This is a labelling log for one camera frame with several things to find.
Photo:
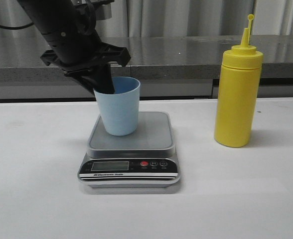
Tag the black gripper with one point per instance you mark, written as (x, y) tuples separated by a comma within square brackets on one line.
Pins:
[(77, 52)]

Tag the digital kitchen scale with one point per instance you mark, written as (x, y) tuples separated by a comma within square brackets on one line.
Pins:
[(145, 158)]

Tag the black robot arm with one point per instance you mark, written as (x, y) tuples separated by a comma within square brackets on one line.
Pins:
[(63, 16)]

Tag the yellow squeeze bottle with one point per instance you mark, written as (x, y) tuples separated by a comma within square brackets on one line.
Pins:
[(238, 88)]

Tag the grey curtain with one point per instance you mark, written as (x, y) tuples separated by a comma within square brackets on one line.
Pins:
[(173, 18)]

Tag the light blue plastic cup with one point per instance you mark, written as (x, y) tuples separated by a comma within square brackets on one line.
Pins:
[(119, 111)]

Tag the grey stone counter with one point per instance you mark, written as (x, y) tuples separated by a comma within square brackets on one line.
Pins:
[(167, 67)]

